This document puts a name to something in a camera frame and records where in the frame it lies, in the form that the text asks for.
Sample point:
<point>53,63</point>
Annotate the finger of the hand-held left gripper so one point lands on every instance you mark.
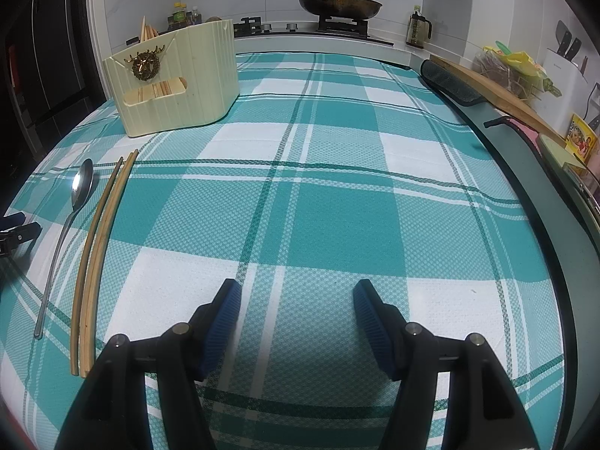
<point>11,222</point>
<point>18,240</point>

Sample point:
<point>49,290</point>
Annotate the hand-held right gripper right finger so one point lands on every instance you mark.
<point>372,323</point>

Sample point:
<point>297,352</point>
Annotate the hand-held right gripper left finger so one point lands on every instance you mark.
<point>220,323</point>

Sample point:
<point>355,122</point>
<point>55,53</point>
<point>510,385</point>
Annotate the metal spoon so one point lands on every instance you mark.
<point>82,187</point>

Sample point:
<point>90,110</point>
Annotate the cream ribbed utensil holder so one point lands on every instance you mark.
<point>197,79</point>

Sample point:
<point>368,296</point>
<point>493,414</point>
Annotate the teal checked tablecloth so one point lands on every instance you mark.
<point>328,197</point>

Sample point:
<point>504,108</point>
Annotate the dark refrigerator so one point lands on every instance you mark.
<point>47,56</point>

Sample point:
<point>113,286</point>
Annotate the pink cloth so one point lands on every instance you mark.
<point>525,133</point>

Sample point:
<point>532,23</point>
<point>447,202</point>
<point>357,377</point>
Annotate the light green tray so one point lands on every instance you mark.
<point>553,150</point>

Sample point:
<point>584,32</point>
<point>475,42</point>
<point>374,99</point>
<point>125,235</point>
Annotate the black textured pad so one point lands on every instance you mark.
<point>452,82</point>

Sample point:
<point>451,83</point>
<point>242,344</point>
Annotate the wooden cutting board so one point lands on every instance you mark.
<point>511,103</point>

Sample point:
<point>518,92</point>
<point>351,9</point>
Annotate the yellow-capped oil bottle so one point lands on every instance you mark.
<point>178,18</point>

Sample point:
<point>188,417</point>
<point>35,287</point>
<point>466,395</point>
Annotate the dark sauce bottle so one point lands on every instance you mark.
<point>195,16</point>

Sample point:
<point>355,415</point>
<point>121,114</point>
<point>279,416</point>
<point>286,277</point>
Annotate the yellow printed mug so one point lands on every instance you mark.
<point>581,138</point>

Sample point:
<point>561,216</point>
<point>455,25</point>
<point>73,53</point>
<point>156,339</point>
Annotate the glass french press jug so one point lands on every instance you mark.
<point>417,30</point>

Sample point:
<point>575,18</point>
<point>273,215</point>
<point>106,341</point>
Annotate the black gas stove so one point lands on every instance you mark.
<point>300,30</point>

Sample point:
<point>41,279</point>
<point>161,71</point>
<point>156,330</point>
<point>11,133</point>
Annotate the white knife block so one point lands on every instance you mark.
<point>562,79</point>

